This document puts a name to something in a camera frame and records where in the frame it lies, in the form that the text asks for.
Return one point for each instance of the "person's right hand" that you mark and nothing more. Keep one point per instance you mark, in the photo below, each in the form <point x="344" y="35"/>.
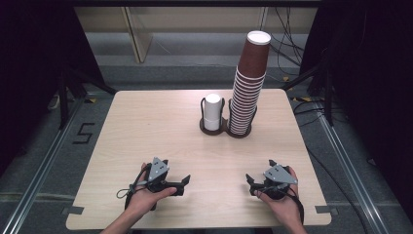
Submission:
<point x="285" y="206"/>

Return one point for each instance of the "black curtain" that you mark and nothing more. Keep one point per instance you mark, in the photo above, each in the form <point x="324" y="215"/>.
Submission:
<point x="29" y="65"/>
<point x="373" y="81"/>

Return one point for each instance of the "person's left hand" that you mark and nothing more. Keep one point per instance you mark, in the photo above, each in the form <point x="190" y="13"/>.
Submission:
<point x="146" y="200"/>

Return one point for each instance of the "yellow floor tape mark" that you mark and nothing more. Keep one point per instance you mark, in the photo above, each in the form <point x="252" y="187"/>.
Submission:
<point x="285" y="79"/>
<point x="92" y="100"/>

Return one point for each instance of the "metal floor rail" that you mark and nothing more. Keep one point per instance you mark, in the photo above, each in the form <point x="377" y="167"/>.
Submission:
<point x="352" y="175"/>
<point x="39" y="177"/>

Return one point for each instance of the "stack of white paper cups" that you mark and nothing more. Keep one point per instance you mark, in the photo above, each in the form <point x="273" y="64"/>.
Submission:
<point x="213" y="107"/>

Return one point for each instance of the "beige furniture panel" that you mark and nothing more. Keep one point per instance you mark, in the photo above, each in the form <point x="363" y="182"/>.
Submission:
<point x="141" y="42"/>

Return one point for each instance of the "dark brown double cup holder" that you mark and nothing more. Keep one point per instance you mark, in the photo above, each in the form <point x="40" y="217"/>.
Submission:
<point x="223" y="127"/>

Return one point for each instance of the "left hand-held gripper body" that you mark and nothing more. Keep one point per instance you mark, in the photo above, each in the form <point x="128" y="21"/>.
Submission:
<point x="158" y="170"/>

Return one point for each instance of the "grey tape piece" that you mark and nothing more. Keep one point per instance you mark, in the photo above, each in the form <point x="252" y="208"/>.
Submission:
<point x="73" y="210"/>
<point x="324" y="209"/>

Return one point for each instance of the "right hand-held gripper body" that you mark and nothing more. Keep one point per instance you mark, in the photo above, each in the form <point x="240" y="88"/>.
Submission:
<point x="279" y="175"/>

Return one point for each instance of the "black metal stand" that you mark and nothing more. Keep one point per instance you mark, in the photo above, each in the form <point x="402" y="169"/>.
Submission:
<point x="328" y="97"/>
<point x="63" y="104"/>

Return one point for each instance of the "stack of brown paper cups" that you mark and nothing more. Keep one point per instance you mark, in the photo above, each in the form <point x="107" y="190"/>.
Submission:
<point x="253" y="61"/>

